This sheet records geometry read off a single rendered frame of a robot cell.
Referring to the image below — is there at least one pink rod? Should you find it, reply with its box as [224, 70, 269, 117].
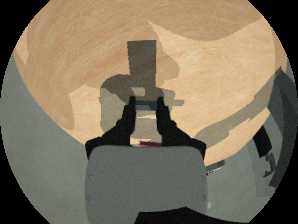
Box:
[140, 141, 161, 147]

